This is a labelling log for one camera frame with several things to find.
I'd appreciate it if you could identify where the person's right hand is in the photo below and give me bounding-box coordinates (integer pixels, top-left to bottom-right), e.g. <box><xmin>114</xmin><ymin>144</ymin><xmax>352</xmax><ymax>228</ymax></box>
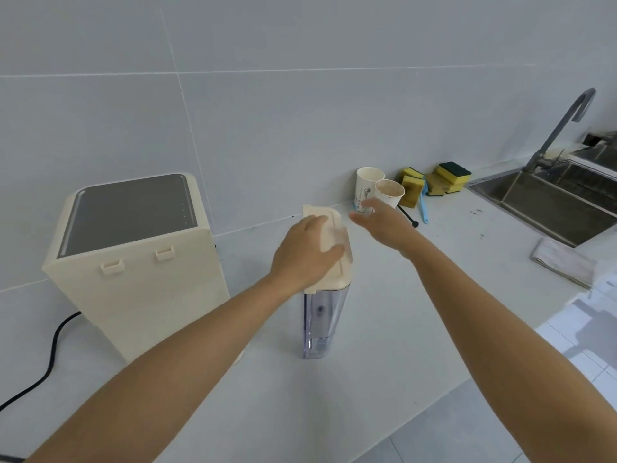
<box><xmin>348</xmin><ymin>197</ymin><xmax>426</xmax><ymax>260</ymax></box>

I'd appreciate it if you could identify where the person's left hand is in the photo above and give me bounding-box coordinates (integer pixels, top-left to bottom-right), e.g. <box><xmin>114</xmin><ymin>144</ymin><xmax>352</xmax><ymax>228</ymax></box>
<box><xmin>269</xmin><ymin>215</ymin><xmax>346</xmax><ymax>295</ymax></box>

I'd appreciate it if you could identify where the clear water tank cream lid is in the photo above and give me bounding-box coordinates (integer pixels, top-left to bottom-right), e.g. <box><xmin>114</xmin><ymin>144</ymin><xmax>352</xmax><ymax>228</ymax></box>
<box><xmin>301</xmin><ymin>204</ymin><xmax>354</xmax><ymax>359</ymax></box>

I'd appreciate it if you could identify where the person's left forearm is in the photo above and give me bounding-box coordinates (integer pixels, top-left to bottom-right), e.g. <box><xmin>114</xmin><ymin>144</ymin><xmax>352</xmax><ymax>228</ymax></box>
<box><xmin>24</xmin><ymin>274</ymin><xmax>300</xmax><ymax>463</ymax></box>

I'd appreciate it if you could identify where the person's right forearm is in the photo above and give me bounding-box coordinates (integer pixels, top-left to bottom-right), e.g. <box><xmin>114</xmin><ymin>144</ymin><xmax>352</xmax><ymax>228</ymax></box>
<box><xmin>401</xmin><ymin>231</ymin><xmax>617</xmax><ymax>463</ymax></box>

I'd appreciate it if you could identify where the tall white paper cup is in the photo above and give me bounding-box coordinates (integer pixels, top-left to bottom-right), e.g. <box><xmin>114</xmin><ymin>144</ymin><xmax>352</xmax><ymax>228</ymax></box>
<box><xmin>354</xmin><ymin>167</ymin><xmax>385</xmax><ymax>213</ymax></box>

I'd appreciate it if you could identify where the stained white paper cup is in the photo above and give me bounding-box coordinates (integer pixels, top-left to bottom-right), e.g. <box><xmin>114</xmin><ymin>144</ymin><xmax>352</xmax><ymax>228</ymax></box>
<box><xmin>374</xmin><ymin>179</ymin><xmax>406</xmax><ymax>211</ymax></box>

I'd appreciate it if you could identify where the thin black stick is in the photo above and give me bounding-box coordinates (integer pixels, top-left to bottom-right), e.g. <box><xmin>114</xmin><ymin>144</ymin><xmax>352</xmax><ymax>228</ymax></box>
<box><xmin>396</xmin><ymin>204</ymin><xmax>419</xmax><ymax>229</ymax></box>

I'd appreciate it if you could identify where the upright yellow green sponge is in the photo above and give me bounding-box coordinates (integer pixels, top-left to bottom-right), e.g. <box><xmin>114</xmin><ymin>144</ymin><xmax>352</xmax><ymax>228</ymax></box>
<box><xmin>401</xmin><ymin>167</ymin><xmax>426</xmax><ymax>209</ymax></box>

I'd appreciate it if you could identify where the thick yellow green sponge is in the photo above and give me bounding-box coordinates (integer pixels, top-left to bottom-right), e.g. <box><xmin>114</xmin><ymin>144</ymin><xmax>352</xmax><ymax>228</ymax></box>
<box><xmin>436</xmin><ymin>162</ymin><xmax>472</xmax><ymax>194</ymax></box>

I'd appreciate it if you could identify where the stainless steel sink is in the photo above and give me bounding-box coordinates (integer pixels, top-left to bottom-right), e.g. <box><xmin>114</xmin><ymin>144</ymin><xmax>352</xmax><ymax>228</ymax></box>
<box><xmin>467</xmin><ymin>159</ymin><xmax>617</xmax><ymax>249</ymax></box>

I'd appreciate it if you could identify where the cream countertop water dispenser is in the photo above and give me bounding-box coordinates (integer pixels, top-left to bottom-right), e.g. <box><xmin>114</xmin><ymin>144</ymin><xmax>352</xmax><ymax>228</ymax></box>
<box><xmin>42</xmin><ymin>172</ymin><xmax>246</xmax><ymax>366</ymax></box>

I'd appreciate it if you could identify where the grey folded cloth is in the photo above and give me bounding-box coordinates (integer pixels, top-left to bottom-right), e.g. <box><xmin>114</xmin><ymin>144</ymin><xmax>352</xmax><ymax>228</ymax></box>
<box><xmin>530</xmin><ymin>237</ymin><xmax>598</xmax><ymax>290</ymax></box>

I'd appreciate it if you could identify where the grey metal faucet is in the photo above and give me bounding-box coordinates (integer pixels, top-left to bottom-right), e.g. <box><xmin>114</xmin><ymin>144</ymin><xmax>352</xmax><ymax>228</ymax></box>
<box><xmin>523</xmin><ymin>88</ymin><xmax>597</xmax><ymax>173</ymax></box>

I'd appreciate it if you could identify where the black power cable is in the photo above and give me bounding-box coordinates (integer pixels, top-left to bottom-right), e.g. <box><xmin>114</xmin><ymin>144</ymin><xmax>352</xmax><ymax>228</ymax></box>
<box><xmin>0</xmin><ymin>311</ymin><xmax>83</xmax><ymax>414</ymax></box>

